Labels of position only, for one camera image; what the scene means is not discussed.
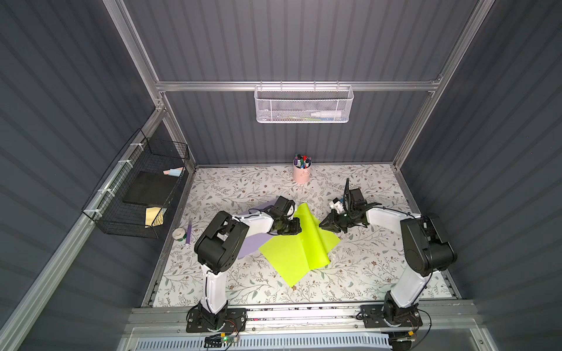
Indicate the lavender paper sheet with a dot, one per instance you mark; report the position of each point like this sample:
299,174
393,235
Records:
252,239

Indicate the lime green paper sheet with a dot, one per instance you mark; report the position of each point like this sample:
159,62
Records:
287,256

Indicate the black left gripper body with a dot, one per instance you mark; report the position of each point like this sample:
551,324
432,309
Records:
291,225

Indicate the aluminium mounting rail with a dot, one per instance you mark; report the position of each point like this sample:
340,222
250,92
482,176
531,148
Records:
305,318

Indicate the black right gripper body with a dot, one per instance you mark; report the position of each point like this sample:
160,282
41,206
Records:
336,221

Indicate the purple marker pen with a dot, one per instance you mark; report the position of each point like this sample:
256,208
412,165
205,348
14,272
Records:
188,234

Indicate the white tape roll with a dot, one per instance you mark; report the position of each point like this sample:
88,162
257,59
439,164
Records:
179,234

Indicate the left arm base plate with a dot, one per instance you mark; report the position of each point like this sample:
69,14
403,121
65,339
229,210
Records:
227,320

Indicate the black wire wall basket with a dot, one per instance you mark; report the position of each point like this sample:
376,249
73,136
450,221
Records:
149,154

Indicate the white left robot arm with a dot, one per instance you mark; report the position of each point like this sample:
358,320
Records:
220,244

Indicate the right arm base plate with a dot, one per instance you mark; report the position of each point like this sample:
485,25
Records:
387,315

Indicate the colored markers in cup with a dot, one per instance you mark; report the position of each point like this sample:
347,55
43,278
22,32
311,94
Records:
302,161

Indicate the pink pen cup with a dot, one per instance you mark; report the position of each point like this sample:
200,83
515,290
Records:
301,172

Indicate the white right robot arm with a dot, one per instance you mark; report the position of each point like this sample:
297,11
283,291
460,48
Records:
425,246

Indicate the yellow sticky note pad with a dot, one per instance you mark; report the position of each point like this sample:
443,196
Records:
154,216

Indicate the white wire mesh basket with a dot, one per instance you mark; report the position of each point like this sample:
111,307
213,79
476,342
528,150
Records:
293,104

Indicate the green circuit board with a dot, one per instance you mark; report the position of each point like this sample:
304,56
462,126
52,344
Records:
220,341

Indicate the black notebook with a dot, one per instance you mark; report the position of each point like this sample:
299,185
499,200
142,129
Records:
150,189

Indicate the white bottle in basket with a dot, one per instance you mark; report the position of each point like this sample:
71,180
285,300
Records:
327,115

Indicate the pastel sticky notes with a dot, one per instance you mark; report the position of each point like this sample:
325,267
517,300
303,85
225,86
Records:
175,172

